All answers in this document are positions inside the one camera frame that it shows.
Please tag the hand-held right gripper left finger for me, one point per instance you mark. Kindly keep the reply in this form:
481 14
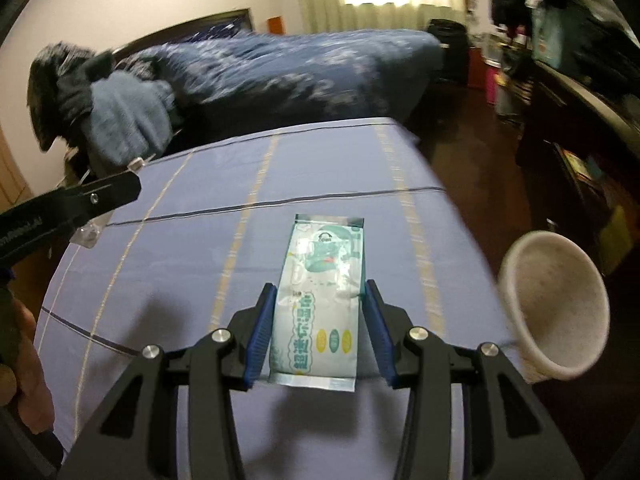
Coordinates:
260 340

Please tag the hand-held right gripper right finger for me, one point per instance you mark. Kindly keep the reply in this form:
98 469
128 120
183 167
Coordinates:
380 330

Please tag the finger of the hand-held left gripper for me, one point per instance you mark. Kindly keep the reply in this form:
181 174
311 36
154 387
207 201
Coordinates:
100 195

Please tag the clear plastic wrapper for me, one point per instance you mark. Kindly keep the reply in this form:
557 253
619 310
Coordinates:
90 234

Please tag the teal wet wipes packet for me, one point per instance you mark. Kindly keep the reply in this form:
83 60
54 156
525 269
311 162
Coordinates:
315 310

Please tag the white waste bin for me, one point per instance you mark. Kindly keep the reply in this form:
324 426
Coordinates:
550 300

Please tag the person's left hand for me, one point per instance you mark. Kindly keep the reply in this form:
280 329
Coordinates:
30 390

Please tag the light blue fleece blanket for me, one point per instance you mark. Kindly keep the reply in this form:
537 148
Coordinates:
127 115

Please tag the blue striped tablecloth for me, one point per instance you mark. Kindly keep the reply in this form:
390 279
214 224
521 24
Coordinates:
200 260

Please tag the dark fur-hooded coat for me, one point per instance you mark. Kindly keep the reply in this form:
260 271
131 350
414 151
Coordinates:
50 85

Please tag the dark wooden bed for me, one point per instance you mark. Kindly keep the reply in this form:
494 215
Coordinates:
200 22

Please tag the blue patterned duvet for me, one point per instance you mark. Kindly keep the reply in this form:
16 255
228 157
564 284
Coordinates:
300 75

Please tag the orange box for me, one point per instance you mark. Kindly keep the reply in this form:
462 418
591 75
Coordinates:
276 25

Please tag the row of books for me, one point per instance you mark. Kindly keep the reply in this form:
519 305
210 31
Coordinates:
595 195

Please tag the dark wooden dresser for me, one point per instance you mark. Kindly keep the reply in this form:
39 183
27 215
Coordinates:
550 125

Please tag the pink plastic bin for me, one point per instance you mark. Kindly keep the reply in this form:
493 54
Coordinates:
495 87

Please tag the red box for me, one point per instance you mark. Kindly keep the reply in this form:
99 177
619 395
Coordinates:
479 67

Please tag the black suitcase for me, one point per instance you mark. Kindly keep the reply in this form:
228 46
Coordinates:
447 50

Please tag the teal printed bag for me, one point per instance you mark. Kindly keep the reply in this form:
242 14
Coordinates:
550 35

